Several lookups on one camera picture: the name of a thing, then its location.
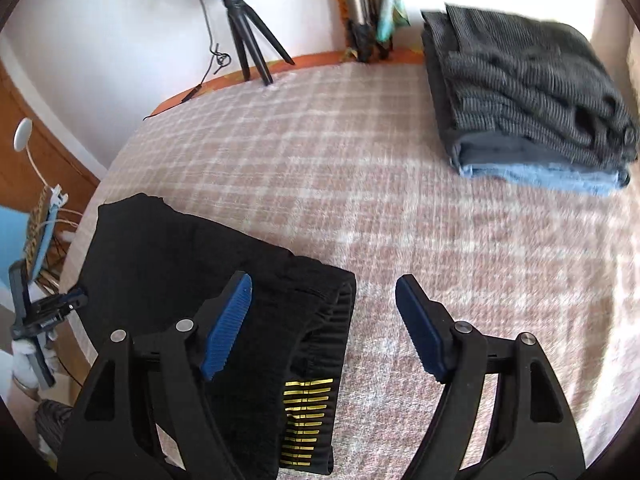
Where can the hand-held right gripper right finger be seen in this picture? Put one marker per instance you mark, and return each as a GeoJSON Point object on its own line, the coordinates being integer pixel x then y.
{"type": "Point", "coordinates": [422, 325]}

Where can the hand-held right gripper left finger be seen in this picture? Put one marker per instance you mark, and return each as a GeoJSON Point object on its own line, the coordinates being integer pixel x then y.
{"type": "Point", "coordinates": [227, 320]}

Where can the black pants with gold stripes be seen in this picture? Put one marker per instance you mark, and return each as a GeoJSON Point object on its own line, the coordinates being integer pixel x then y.
{"type": "Point", "coordinates": [165, 260]}

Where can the plaid pink bed blanket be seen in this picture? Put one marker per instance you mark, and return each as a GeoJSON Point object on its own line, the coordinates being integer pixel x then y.
{"type": "Point", "coordinates": [400, 220]}

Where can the phone holder clamp stand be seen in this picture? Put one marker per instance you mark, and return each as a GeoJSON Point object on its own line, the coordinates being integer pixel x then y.
{"type": "Point", "coordinates": [35, 305]}

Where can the light blue folded garment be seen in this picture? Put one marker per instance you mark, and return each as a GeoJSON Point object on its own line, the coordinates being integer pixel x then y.
{"type": "Point", "coordinates": [550, 177]}

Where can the wooden cabinet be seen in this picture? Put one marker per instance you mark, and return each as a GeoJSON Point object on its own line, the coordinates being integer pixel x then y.
{"type": "Point", "coordinates": [40, 160]}

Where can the dark grey ribbed folded garment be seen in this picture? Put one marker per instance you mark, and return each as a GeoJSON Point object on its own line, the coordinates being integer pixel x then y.
{"type": "Point", "coordinates": [525, 80]}

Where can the white round lamp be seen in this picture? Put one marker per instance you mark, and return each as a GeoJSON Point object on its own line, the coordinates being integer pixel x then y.
{"type": "Point", "coordinates": [22, 135]}

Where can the black tripod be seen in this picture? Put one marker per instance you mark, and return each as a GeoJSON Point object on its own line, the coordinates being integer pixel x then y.
{"type": "Point", "coordinates": [250, 35]}

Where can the colourful hanging cloth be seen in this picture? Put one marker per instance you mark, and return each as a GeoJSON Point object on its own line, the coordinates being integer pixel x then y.
{"type": "Point", "coordinates": [392, 5]}

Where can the silver folded tripod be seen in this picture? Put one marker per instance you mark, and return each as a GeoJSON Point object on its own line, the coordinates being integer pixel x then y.
{"type": "Point", "coordinates": [357, 5]}

